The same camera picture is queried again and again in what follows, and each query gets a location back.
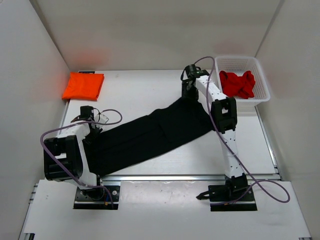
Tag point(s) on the aluminium rail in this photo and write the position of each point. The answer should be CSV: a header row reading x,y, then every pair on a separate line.
x,y
165,178

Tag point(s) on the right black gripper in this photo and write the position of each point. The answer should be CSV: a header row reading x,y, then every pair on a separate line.
x,y
187,94

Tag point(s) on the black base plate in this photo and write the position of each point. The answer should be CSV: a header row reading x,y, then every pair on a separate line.
x,y
221,199
97,199

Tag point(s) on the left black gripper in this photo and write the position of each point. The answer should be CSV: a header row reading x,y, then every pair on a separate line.
x,y
97,130

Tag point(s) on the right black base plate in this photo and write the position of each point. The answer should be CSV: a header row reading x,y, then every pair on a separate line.
x,y
221,199

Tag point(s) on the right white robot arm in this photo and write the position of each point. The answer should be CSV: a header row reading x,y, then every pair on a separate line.
x,y
223,111

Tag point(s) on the dark label sticker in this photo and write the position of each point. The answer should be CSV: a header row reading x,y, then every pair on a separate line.
x,y
87,72

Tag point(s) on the orange t shirt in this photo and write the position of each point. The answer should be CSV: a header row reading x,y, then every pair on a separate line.
x,y
83,86

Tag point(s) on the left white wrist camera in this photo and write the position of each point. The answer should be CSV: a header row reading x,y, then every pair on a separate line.
x,y
101,119

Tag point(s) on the black t shirt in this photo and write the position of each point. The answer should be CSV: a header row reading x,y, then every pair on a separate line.
x,y
147,137

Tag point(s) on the red t shirt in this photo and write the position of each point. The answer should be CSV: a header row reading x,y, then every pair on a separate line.
x,y
237,86

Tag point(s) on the white plastic basket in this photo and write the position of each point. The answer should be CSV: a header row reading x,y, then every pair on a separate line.
x,y
239,65

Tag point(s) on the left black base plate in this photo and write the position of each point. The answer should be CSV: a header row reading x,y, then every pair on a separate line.
x,y
97,199

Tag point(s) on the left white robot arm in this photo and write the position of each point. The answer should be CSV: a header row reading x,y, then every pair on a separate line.
x,y
64,155

